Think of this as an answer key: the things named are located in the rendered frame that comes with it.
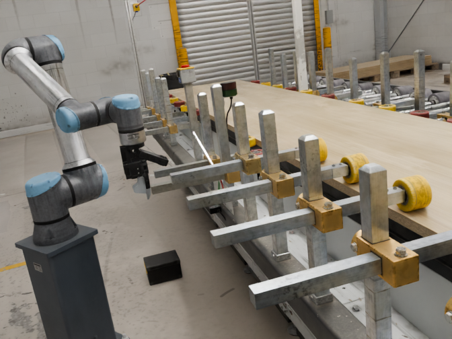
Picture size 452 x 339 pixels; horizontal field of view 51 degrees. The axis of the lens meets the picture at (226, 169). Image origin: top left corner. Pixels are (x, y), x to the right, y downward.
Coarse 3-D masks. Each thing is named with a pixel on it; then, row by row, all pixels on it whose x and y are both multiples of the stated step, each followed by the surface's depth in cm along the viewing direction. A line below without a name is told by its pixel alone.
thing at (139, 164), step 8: (144, 144) 166; (120, 152) 167; (128, 152) 164; (136, 152) 165; (128, 160) 165; (136, 160) 166; (144, 160) 166; (128, 168) 164; (136, 168) 165; (128, 176) 164; (136, 176) 165
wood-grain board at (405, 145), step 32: (256, 96) 322; (288, 96) 304; (320, 96) 288; (256, 128) 223; (288, 128) 214; (320, 128) 206; (352, 128) 198; (384, 128) 191; (416, 128) 185; (448, 128) 179; (384, 160) 152; (416, 160) 148; (448, 160) 144; (352, 192) 131; (448, 192) 120; (416, 224) 106; (448, 224) 103
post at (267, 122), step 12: (264, 120) 126; (264, 132) 127; (264, 144) 129; (276, 144) 129; (264, 156) 131; (276, 156) 130; (264, 168) 133; (276, 168) 131; (276, 204) 134; (276, 240) 136; (276, 252) 138
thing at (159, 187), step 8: (216, 176) 176; (224, 176) 177; (152, 184) 172; (160, 184) 171; (168, 184) 171; (176, 184) 172; (184, 184) 173; (192, 184) 174; (152, 192) 171; (160, 192) 171
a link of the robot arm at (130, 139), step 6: (138, 132) 161; (144, 132) 164; (120, 138) 162; (126, 138) 161; (132, 138) 161; (138, 138) 162; (144, 138) 164; (126, 144) 162; (132, 144) 161; (138, 144) 163
